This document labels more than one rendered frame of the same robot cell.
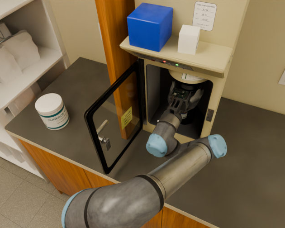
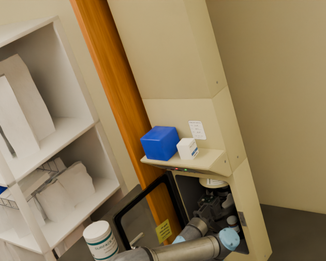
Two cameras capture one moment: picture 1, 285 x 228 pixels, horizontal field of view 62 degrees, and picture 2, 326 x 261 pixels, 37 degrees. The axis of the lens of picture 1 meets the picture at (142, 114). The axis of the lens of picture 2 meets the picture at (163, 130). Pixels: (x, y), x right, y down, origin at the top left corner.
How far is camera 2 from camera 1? 1.11 m
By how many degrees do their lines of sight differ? 28
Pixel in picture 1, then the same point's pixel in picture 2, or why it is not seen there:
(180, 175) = (176, 251)
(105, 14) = (127, 138)
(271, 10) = (299, 109)
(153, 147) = not seen: hidden behind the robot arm
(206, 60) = (199, 162)
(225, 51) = (218, 153)
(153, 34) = (159, 148)
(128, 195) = (126, 254)
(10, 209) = not seen: outside the picture
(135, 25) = (146, 144)
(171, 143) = not seen: hidden behind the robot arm
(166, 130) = (189, 231)
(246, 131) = (319, 245)
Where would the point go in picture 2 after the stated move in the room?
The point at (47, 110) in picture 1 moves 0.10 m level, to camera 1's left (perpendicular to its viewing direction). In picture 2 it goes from (93, 236) to (74, 240)
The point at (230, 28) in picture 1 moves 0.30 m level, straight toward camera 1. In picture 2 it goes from (217, 135) to (174, 186)
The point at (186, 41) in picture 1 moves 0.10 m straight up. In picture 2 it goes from (182, 150) to (174, 125)
